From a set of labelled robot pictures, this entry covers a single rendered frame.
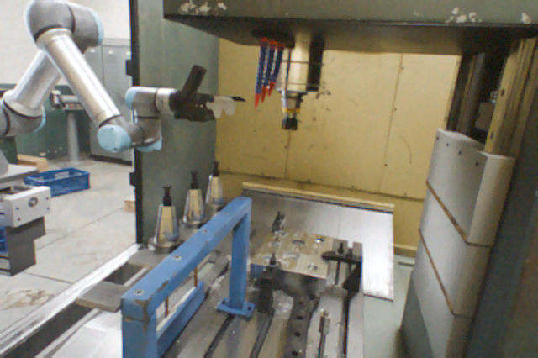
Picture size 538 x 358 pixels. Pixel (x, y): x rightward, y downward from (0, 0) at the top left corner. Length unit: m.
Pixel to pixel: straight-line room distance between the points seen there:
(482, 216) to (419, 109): 1.25
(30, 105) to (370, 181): 1.60
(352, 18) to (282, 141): 1.45
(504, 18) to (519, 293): 0.44
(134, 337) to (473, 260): 0.65
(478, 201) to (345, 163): 1.29
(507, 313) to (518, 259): 0.10
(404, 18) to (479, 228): 0.42
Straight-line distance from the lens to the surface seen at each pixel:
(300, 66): 0.91
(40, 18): 1.17
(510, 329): 0.79
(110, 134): 1.02
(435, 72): 2.00
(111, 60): 6.12
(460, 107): 1.18
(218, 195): 0.84
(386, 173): 2.03
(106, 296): 0.56
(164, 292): 0.55
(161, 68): 1.59
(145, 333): 0.54
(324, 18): 0.66
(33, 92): 1.41
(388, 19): 0.66
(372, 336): 1.51
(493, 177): 0.79
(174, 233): 0.66
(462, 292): 0.88
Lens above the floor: 1.52
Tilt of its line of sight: 15 degrees down
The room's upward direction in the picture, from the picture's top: 4 degrees clockwise
